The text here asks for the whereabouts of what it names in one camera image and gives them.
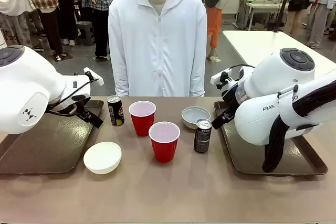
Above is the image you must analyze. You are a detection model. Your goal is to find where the white lab desk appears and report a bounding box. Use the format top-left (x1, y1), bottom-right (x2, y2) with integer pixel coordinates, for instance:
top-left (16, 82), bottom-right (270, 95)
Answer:
top-left (235, 0), bottom-right (289, 31)

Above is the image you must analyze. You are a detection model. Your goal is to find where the bystander in white top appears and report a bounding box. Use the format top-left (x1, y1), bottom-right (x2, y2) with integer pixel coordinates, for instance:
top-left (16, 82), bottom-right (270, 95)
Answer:
top-left (0, 0), bottom-right (36, 49)

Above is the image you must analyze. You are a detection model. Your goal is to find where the black pole stand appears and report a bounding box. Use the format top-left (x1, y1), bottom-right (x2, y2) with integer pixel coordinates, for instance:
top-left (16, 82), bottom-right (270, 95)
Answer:
top-left (267, 0), bottom-right (298, 33)

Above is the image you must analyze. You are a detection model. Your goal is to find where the person's left forearm white sleeve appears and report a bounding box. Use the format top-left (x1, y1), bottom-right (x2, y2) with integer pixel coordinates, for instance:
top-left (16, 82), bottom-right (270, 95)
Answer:
top-left (188, 58), bottom-right (206, 97)

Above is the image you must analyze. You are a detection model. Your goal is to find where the black Pepsi can white print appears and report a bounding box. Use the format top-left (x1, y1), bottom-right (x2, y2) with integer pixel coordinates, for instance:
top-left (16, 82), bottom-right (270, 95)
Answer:
top-left (193, 118), bottom-right (213, 154)

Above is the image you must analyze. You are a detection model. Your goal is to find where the person's right forearm white sleeve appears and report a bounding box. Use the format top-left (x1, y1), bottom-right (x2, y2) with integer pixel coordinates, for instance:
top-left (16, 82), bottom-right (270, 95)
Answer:
top-left (112, 58), bottom-right (130, 97)

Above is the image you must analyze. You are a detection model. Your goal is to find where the bystander in orange shorts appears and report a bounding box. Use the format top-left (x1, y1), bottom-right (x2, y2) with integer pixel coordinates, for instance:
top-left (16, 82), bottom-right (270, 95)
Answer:
top-left (204, 0), bottom-right (243, 61)

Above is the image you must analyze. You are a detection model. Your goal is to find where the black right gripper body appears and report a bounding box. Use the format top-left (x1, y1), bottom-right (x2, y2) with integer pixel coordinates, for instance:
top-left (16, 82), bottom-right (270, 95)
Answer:
top-left (222, 84), bottom-right (239, 116)

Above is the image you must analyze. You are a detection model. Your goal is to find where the red plastic cup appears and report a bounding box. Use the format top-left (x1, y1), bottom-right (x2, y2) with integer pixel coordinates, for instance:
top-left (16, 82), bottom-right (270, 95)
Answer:
top-left (148, 121), bottom-right (181, 163)
top-left (128, 100), bottom-right (157, 137)

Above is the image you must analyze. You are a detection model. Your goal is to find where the black Pepsi can lime band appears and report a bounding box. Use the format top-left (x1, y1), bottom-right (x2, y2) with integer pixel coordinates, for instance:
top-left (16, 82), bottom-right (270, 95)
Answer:
top-left (107, 95), bottom-right (125, 127)

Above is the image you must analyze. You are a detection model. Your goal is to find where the brown plastic tray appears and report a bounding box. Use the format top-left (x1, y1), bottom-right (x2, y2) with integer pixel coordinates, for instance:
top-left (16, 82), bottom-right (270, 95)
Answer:
top-left (0, 100), bottom-right (105, 174)
top-left (213, 100), bottom-right (328, 176)

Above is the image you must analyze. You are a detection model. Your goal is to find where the bystander in light shirt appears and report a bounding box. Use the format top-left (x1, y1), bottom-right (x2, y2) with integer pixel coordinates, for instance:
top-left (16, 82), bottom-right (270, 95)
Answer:
top-left (306, 0), bottom-right (336, 49)

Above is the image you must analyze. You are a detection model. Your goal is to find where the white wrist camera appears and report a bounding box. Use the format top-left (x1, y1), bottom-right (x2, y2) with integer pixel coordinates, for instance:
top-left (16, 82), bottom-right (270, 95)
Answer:
top-left (211, 68), bottom-right (233, 86)
top-left (83, 67), bottom-right (104, 86)

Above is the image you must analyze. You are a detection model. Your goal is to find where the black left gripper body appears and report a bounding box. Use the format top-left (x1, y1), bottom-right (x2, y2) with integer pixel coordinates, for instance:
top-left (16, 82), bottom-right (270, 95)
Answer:
top-left (68, 93), bottom-right (92, 116)

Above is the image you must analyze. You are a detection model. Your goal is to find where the grey step stool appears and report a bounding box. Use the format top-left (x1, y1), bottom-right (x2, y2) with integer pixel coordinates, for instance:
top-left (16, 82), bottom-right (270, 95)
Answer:
top-left (75, 21), bottom-right (95, 47)

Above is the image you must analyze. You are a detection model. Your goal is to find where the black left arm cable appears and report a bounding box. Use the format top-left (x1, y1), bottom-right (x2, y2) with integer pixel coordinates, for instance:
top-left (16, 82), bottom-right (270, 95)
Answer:
top-left (47, 71), bottom-right (101, 111)

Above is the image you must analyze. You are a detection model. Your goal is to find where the glossy pale grey bowl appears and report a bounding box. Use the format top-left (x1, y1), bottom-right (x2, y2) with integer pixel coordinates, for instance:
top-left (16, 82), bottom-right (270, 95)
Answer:
top-left (181, 106), bottom-right (212, 130)

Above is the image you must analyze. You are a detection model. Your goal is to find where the matte white bowl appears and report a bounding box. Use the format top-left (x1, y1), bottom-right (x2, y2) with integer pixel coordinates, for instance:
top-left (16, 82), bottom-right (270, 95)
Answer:
top-left (83, 141), bottom-right (123, 175)

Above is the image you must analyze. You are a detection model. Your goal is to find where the white side table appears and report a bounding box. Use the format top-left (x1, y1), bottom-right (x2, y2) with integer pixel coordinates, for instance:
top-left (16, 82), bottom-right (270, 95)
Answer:
top-left (222, 30), bottom-right (336, 79)

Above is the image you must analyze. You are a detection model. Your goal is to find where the person in white hoodie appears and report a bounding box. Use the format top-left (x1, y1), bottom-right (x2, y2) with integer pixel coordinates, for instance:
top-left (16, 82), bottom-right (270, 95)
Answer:
top-left (108, 0), bottom-right (208, 98)

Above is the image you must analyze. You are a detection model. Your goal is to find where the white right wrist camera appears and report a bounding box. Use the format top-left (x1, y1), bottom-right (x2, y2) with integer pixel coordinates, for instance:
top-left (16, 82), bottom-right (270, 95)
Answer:
top-left (211, 68), bottom-right (233, 86)

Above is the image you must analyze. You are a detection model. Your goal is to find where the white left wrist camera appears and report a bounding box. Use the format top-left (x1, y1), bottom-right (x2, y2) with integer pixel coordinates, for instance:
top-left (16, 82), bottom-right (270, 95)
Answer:
top-left (83, 67), bottom-right (104, 86)

